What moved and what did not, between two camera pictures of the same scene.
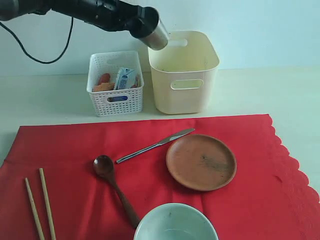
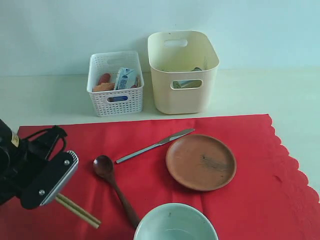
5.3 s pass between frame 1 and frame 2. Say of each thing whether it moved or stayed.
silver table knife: stayed
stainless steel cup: moved
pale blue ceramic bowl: stayed
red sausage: stayed
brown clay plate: stayed
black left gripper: moved
